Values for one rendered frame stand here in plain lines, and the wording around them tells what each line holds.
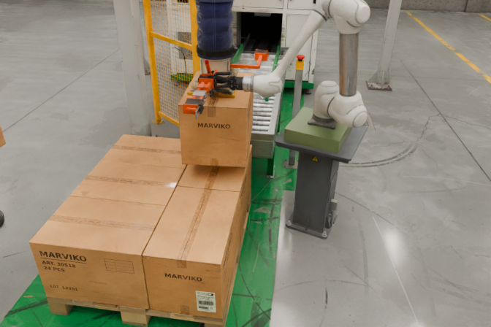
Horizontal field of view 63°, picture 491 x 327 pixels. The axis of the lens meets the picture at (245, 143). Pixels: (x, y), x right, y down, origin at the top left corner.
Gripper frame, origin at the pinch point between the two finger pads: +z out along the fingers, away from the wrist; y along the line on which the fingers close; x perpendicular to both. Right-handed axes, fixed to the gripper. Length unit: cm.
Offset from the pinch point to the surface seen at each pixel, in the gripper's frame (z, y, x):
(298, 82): -51, 38, 109
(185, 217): 6, 65, -41
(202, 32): 5.8, -23.0, 17.6
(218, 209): -10, 65, -31
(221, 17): -5.1, -32.0, 17.5
